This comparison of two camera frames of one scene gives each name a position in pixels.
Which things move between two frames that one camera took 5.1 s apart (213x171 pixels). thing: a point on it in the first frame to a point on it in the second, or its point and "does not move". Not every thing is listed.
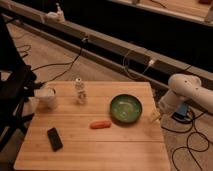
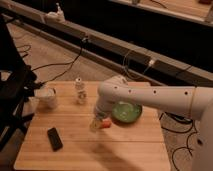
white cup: (45, 98) does not move
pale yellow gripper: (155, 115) to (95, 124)
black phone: (54, 139) does not move
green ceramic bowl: (125, 108) does not move
